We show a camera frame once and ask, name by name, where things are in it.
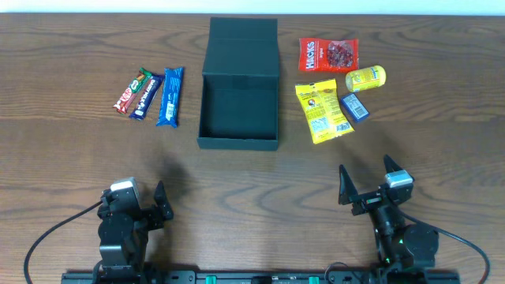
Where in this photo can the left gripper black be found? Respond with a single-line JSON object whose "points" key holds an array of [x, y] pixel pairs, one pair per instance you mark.
{"points": [[149, 217]]}

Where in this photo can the red Hacks candy bag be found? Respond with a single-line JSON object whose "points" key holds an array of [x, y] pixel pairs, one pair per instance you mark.
{"points": [[328, 56]]}

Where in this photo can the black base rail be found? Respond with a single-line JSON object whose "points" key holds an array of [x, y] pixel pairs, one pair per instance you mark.
{"points": [[335, 277]]}

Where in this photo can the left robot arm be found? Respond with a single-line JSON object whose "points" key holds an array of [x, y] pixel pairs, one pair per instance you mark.
{"points": [[123, 233]]}

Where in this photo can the yellow cylindrical candy container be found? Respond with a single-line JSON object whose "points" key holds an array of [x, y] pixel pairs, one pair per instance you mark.
{"points": [[366, 78]]}

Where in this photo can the dark green box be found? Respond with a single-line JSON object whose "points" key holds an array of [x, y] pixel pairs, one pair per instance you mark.
{"points": [[240, 97]]}

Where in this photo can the small blue box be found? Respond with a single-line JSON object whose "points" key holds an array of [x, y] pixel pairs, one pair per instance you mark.
{"points": [[354, 107]]}

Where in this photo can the blue Oreo cookie pack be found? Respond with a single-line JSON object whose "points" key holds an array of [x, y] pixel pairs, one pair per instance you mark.
{"points": [[168, 113]]}

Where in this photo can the yellow Hacks candy bag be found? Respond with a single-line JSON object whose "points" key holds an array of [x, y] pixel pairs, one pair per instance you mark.
{"points": [[320, 104]]}

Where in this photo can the purple Dairy Milk bar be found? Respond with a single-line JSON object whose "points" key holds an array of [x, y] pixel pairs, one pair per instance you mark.
{"points": [[147, 97]]}

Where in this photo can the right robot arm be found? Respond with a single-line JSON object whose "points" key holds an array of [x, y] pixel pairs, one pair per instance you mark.
{"points": [[404, 251]]}

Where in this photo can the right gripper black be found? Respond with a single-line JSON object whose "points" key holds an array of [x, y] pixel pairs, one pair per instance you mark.
{"points": [[373, 198]]}

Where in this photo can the red KitKat bar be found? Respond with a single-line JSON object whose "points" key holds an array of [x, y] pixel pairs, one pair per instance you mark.
{"points": [[130, 93]]}

